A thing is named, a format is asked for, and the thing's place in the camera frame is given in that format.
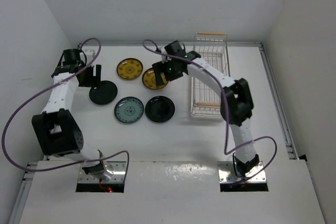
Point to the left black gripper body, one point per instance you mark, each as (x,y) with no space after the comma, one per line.
(88,80)

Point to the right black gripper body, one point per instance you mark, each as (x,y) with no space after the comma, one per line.
(171,72)

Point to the black plate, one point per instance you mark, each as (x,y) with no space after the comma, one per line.
(159,109)
(104,94)

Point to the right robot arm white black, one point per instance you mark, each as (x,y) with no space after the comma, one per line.
(236,103)

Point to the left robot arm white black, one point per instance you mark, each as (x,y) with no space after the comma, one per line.
(57,132)

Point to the yellow patterned plate right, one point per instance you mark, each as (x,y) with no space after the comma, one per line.
(148,79)

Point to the yellow patterned plate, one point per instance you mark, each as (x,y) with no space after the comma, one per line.
(129,69)
(148,79)

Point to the yellow patterned plate left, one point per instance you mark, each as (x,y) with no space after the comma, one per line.
(129,69)

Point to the blue green patterned plate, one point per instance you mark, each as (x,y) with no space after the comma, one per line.
(128,110)

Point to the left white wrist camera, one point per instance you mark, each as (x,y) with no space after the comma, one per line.
(90,53)

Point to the wire dish rack wooden handles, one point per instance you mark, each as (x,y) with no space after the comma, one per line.
(212,46)

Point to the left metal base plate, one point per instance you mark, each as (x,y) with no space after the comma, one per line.
(113,173)

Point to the metal base plate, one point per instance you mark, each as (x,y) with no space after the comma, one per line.
(227,175)
(113,173)

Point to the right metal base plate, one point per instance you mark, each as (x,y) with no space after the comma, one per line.
(227,175)

